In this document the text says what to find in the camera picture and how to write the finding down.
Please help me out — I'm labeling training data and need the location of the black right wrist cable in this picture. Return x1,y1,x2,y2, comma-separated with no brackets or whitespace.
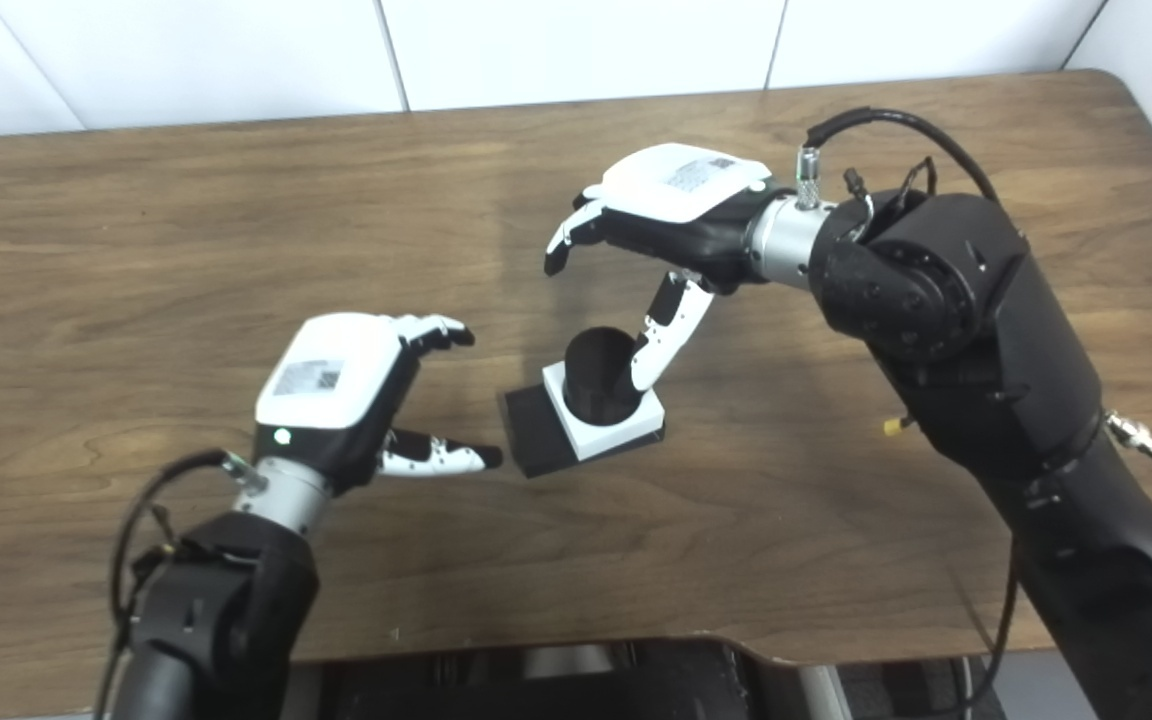
804,106,1023,720

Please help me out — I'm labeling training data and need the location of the black peg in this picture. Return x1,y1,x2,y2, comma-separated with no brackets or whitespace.
499,326,667,479

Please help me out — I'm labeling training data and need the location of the black robot torso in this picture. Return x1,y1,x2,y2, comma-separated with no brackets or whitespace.
281,638,1007,720

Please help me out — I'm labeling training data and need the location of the white square piece with hole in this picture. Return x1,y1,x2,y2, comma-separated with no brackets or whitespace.
542,360,665,462

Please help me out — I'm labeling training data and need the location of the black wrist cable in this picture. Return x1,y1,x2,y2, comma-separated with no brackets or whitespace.
108,449,267,720
804,106,1023,720

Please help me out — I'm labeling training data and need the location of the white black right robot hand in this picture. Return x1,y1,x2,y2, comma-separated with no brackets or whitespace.
544,143,777,396

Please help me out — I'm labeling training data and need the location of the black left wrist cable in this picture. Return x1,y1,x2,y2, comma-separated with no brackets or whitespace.
108,449,267,720

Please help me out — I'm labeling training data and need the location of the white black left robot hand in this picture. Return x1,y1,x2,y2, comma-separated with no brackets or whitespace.
254,312,504,496

